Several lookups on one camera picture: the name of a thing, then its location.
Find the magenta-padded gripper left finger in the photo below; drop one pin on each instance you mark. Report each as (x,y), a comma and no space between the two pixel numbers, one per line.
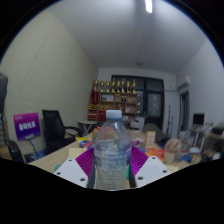
(70,171)

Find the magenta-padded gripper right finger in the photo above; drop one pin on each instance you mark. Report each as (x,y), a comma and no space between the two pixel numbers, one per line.
(151,170)

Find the clear plastic water bottle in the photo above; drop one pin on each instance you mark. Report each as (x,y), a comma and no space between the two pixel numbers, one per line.
(112,153)

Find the orange book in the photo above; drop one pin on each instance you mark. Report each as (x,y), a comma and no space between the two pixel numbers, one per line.
(155,154)

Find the pink flowers in pot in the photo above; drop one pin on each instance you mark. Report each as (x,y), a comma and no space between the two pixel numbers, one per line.
(172,146)

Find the grey office chair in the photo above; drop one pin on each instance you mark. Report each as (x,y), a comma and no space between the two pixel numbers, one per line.
(152,129)

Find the black mesh office chair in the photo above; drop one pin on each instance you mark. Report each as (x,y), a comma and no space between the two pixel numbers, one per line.
(53,128)

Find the small round side table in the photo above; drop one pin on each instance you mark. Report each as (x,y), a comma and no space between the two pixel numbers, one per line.
(87,124)

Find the black tripod stand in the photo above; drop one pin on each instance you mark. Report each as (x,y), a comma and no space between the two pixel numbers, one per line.
(170,120)

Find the black padded chair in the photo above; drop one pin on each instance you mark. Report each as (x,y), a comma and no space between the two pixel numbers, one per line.
(15,150)

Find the purple sign board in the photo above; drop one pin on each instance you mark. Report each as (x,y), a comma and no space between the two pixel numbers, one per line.
(27,126)

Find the black computer monitor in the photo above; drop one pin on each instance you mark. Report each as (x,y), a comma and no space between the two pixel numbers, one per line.
(198,119)

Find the dark glass double door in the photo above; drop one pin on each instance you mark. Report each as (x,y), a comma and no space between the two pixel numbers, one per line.
(153,100)

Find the cluttered wooden side desk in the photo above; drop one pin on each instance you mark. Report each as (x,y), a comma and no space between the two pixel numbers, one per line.
(213,135)

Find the wooden shelf unit with trophies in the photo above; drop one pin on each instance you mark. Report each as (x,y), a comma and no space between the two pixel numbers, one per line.
(113,100)

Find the dark suitcase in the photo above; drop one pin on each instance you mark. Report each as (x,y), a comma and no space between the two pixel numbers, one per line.
(2,93)

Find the small standing picture frame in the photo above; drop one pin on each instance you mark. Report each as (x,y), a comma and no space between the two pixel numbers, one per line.
(150,139)

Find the white wall air conditioner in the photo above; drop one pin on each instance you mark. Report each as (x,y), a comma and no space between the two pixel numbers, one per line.
(184,82)

